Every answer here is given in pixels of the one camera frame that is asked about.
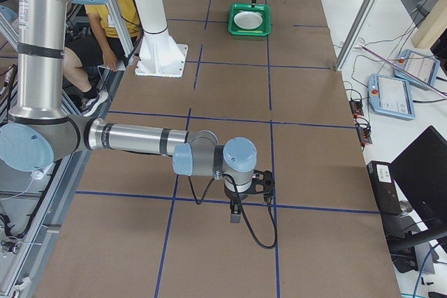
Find white round plate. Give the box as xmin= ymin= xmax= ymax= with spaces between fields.
xmin=233 ymin=11 xmax=263 ymax=30

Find green plastic tray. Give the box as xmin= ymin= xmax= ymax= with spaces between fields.
xmin=228 ymin=3 xmax=271 ymax=38

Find yellow plastic spoon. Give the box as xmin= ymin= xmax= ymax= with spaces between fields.
xmin=234 ymin=30 xmax=268 ymax=36

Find near orange black hub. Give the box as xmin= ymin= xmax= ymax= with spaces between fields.
xmin=354 ymin=117 xmax=372 ymax=148

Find orange black hub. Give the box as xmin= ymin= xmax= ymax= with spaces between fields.
xmin=354 ymin=117 xmax=372 ymax=148
xmin=349 ymin=99 xmax=364 ymax=117

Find far orange black hub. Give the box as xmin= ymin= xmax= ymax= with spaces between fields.
xmin=349 ymin=99 xmax=364 ymax=117

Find black mini computer box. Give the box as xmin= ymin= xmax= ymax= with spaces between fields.
xmin=367 ymin=161 xmax=402 ymax=216

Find seated person yellow shirt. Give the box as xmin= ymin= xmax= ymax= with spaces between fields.
xmin=63 ymin=0 xmax=140 ymax=117

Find near blue teach pendant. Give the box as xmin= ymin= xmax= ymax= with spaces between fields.
xmin=368 ymin=74 xmax=416 ymax=120

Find blue teach pendant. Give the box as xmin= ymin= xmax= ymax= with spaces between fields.
xmin=397 ymin=50 xmax=440 ymax=87
xmin=368 ymin=74 xmax=416 ymax=120

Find wooden board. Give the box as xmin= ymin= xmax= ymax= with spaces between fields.
xmin=411 ymin=0 xmax=447 ymax=49

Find far blue teach pendant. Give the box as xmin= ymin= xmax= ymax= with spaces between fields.
xmin=397 ymin=50 xmax=440 ymax=87

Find black computer monitor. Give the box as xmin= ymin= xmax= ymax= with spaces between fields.
xmin=388 ymin=126 xmax=446 ymax=253

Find black camera cable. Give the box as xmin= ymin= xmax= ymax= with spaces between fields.
xmin=187 ymin=174 xmax=279 ymax=251

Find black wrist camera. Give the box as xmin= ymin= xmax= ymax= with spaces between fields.
xmin=252 ymin=170 xmax=275 ymax=204

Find white camera stand pillar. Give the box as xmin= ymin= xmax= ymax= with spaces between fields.
xmin=135 ymin=0 xmax=188 ymax=78

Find aluminium frame post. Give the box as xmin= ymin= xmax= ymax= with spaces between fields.
xmin=335 ymin=0 xmax=378 ymax=71

